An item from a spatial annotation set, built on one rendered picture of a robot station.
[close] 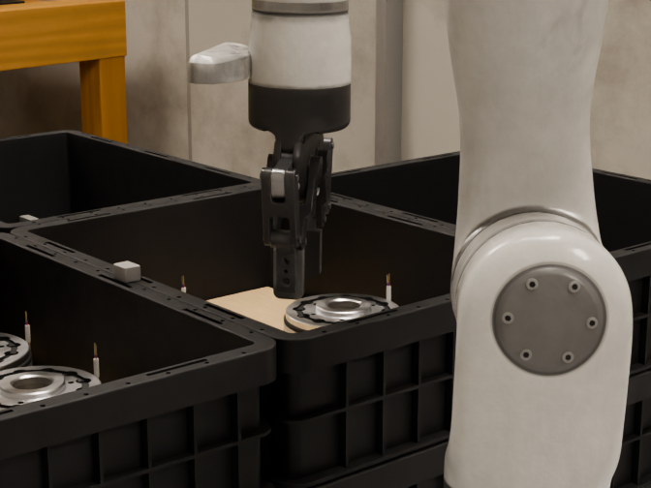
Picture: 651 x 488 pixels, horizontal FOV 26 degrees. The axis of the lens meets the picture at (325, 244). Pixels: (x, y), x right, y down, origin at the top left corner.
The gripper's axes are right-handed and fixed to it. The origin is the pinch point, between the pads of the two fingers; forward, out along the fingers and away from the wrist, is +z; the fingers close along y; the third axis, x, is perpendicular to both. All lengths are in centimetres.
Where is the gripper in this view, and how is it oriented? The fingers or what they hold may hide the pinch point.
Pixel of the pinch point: (297, 267)
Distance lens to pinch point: 106.4
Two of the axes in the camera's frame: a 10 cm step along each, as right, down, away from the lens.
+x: -9.8, -0.6, 1.9
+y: 2.0, -2.5, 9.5
